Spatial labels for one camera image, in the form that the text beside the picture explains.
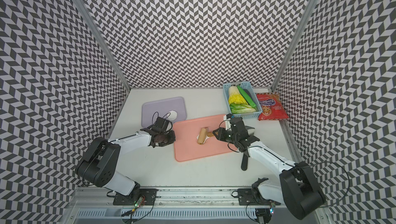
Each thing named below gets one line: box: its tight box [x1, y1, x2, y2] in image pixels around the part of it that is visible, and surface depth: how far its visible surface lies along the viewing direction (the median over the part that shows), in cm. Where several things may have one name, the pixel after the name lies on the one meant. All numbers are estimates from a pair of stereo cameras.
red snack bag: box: [255, 92, 289, 121], surface depth 103 cm
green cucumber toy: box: [237, 84, 258, 109], surface depth 107 cm
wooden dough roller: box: [196, 126, 214, 145], surface depth 93 cm
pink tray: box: [173, 114, 237, 162], surface depth 91 cm
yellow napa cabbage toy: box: [227, 85, 249, 105], surface depth 104 cm
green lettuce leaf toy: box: [229, 103, 257, 115], surface depth 101 cm
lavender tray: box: [141, 96, 187, 128], surface depth 110 cm
